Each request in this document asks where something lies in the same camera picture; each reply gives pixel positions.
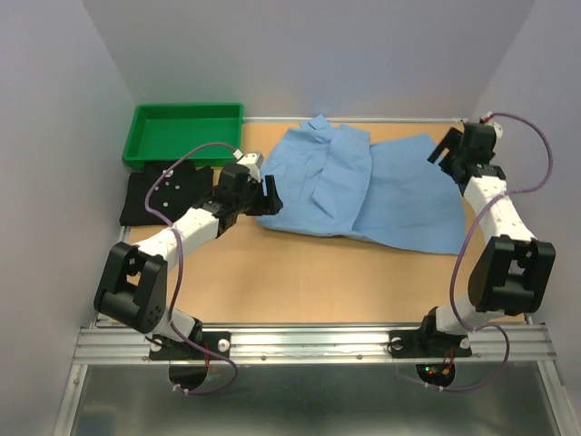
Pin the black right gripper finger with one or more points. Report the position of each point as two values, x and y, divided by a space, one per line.
449 165
447 147

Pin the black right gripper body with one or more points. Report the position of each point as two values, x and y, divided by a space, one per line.
458 154

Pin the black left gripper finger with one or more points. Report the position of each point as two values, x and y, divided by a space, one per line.
271 199
264 209

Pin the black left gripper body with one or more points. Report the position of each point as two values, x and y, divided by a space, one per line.
254 193

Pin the light blue long sleeve shirt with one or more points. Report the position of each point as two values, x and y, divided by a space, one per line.
334 181

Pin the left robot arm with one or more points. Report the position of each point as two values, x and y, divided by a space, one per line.
133 286

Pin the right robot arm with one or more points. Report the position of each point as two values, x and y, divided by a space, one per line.
511 275

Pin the folded black shirt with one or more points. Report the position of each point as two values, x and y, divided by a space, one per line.
187 185

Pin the green plastic tray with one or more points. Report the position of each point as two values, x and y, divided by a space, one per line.
166 132

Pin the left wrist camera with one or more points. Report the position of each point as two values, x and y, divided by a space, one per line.
252 160

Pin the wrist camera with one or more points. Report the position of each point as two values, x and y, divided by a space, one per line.
488 119
252 160

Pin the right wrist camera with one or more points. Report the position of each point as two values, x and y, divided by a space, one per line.
488 119

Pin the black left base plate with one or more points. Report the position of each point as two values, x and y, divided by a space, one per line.
165 350

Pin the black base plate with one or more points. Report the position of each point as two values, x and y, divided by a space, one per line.
165 350
413 344

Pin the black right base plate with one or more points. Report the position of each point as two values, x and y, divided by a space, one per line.
413 344

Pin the aluminium mounting rail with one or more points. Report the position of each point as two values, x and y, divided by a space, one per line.
312 344

